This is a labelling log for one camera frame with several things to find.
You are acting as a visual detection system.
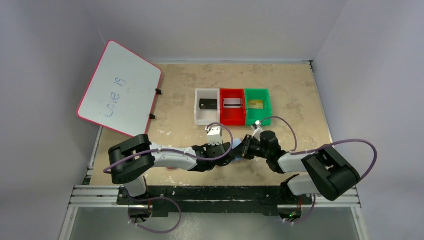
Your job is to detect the white plastic bin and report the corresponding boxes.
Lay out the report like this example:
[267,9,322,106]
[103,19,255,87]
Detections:
[194,88,220,126]

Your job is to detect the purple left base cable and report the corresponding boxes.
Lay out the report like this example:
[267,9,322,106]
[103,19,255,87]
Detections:
[127,196,183,234]

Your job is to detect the black card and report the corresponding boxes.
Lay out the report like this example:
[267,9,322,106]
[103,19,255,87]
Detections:
[199,98,218,110]

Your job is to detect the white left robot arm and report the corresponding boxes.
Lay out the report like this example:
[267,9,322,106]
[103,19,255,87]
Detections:
[103,134,241,205]

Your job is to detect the brown leather card holder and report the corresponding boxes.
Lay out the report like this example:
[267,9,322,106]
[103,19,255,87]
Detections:
[230,138,244,164]

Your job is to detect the red plastic bin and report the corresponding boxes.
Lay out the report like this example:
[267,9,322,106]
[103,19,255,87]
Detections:
[219,88,246,126]

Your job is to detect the green plastic bin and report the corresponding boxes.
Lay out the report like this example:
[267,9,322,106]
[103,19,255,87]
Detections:
[244,88,273,126]

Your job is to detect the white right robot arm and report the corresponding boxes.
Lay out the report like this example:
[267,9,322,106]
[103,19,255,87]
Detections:
[233,130,361,204]

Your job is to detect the pink framed whiteboard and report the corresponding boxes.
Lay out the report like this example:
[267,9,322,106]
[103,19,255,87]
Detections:
[76,40,162,137]

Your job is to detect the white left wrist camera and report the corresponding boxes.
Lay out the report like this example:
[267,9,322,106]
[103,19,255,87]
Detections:
[206,126,224,146]

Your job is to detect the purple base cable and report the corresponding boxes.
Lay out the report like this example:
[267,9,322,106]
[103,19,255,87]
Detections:
[127,196,183,234]
[281,195,316,227]

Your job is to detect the aluminium frame rail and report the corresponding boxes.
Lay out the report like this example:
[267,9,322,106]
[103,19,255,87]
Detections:
[67,184,362,210]

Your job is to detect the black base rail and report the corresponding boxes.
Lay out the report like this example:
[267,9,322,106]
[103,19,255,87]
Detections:
[116,184,313,218]

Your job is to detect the gold card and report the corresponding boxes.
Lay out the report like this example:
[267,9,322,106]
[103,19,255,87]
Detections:
[247,99,264,109]

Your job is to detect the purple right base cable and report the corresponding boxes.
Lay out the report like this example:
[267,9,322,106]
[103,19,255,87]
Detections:
[281,195,316,227]

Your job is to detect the silver striped card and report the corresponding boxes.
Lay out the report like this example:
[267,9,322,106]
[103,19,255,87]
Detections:
[222,98,242,109]

